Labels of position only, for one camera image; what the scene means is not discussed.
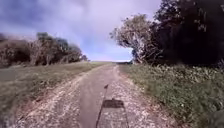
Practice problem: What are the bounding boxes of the pale gravel track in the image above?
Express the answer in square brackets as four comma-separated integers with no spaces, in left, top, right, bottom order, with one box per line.
[9,63,178,128]

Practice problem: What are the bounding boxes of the grassy verge with weeds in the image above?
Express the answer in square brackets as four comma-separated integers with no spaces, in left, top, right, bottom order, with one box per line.
[118,62,224,128]

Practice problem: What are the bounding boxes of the row of trees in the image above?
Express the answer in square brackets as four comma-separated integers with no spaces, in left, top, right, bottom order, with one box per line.
[0,31,90,69]

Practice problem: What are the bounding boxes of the grass field beside track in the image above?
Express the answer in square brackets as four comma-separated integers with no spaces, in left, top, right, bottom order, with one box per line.
[0,60,109,118]

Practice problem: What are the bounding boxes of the dense dark trees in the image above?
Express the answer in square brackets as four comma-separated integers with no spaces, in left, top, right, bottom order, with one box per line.
[109,0,224,67]

